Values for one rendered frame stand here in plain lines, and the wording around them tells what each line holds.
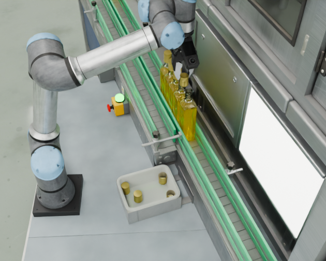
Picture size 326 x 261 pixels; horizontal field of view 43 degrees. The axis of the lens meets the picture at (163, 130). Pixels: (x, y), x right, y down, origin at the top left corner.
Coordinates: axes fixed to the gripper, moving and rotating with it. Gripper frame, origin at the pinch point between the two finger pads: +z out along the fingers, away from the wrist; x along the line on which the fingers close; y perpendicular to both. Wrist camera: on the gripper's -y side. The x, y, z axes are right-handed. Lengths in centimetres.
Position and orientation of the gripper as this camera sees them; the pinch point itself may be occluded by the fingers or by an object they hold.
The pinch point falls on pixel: (183, 76)
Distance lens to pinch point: 159.9
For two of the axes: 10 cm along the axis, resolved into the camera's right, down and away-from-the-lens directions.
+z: 0.1, 6.9, 7.2
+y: -3.2, -6.8, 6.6
